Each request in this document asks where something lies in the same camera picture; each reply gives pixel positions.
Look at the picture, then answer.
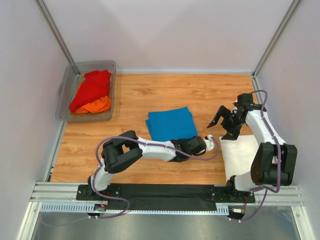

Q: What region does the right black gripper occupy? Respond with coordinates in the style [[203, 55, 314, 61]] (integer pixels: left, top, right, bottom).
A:
[[206, 106, 245, 141]]

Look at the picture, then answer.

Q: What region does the blue t shirt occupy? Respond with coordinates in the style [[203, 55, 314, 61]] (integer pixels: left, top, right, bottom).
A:
[[145, 106, 198, 142]]

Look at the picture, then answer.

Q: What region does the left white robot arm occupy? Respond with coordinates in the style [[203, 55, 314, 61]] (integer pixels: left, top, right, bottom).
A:
[[87, 130, 215, 201]]

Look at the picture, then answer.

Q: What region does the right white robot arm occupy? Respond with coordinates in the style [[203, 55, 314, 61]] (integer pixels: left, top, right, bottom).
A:
[[208, 92, 298, 202]]

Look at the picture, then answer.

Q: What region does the folded white t shirt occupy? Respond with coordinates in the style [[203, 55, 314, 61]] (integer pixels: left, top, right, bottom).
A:
[[219, 135, 259, 180]]

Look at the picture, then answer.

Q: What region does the orange t shirt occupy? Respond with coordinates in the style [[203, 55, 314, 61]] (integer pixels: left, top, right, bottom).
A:
[[74, 96, 112, 114]]

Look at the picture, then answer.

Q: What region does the red t shirt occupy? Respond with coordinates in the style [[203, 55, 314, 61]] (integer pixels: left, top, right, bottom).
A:
[[68, 70, 112, 114]]

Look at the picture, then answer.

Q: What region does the clear plastic bin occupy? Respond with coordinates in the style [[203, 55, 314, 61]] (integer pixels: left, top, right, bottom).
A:
[[55, 60, 117, 123]]

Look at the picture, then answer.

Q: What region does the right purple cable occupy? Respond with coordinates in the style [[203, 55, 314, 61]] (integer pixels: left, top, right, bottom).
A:
[[227, 89, 285, 224]]

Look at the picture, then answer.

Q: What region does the purple cable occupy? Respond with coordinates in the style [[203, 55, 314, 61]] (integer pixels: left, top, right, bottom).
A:
[[227, 89, 285, 224], [91, 134, 222, 221]]

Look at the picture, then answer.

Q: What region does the right aluminium frame post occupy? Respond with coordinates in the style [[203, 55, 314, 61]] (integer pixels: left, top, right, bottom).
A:
[[251, 0, 303, 79]]

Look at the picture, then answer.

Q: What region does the aluminium frame post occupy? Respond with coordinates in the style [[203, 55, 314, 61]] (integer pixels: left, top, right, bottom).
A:
[[35, 0, 80, 75], [251, 0, 303, 79]]

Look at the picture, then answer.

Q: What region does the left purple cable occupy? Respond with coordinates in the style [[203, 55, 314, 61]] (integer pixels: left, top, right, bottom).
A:
[[91, 134, 222, 221]]

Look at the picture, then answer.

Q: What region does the slotted grey cable duct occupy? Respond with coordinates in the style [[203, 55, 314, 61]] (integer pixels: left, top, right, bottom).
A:
[[39, 202, 107, 213]]

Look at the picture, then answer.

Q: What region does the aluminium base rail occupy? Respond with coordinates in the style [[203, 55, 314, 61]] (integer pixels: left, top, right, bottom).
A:
[[30, 182, 83, 203]]

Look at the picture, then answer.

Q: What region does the left aluminium frame post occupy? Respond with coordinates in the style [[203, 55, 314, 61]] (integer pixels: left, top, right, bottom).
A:
[[35, 0, 80, 75]]

